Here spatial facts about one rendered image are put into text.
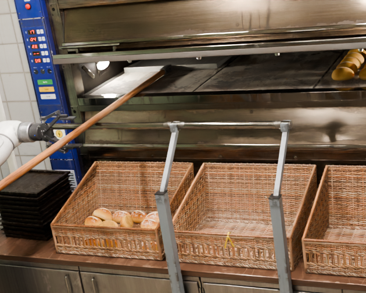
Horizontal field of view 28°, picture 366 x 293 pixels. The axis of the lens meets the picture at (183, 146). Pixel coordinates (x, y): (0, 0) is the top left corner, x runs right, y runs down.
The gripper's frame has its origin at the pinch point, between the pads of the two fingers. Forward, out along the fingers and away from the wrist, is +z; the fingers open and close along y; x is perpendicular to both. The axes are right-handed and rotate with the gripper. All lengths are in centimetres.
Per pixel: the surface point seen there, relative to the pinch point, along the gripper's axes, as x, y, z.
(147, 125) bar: -16.3, 3.4, 26.0
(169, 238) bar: 6, 44, 40
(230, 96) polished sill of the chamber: -54, 3, 51
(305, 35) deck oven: -53, -23, 88
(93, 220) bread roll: -28, 56, -19
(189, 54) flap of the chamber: -39, -21, 40
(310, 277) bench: -1, 62, 95
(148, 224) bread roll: -28, 57, 11
